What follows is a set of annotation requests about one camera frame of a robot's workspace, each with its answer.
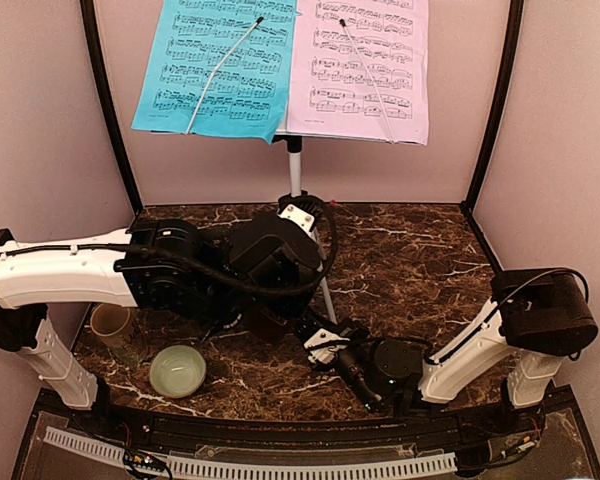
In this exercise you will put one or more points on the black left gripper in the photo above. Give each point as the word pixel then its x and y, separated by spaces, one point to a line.
pixel 298 295

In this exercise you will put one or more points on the red-brown wooden metronome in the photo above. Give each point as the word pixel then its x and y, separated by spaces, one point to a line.
pixel 265 324

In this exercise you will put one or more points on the grey perforated music stand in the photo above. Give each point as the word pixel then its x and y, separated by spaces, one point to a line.
pixel 294 143

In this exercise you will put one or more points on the blue sheet music page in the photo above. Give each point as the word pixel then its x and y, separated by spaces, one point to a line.
pixel 249 95

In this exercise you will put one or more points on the lavender sheet music page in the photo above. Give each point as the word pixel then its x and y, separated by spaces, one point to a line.
pixel 359 71

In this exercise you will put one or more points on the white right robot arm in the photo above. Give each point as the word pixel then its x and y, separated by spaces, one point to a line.
pixel 541 314

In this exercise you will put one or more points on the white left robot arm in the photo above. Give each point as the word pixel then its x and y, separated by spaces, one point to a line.
pixel 264 273

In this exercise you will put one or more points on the light green ceramic bowl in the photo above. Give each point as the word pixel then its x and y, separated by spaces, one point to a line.
pixel 177 371

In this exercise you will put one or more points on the cream ceramic mug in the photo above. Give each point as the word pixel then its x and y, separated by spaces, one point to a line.
pixel 118 329

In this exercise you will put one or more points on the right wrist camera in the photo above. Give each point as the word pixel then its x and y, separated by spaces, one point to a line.
pixel 323 340

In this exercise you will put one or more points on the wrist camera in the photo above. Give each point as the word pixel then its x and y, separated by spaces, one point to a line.
pixel 305 211
pixel 323 340

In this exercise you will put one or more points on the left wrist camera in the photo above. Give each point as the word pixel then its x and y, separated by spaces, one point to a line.
pixel 305 211

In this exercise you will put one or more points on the white slotted cable duct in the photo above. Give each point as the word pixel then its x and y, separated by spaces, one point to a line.
pixel 211 462

